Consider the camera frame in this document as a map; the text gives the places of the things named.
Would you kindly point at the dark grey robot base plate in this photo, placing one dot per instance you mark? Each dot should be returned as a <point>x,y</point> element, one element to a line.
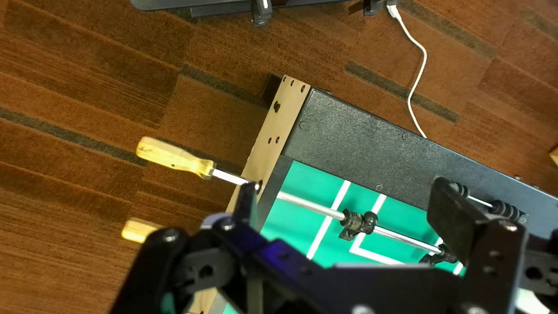
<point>193,4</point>

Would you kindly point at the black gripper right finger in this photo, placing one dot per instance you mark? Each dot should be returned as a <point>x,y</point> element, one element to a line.
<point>459,219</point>

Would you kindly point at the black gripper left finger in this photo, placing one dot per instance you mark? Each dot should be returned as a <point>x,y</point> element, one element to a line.
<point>247,203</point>

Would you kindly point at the black foosball player figure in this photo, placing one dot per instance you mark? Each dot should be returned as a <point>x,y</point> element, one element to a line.
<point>358,224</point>

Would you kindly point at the foosball table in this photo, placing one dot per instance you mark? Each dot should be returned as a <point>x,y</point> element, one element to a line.
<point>372,146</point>

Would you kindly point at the black score counter beads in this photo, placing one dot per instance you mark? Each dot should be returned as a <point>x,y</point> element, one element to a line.
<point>506,210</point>

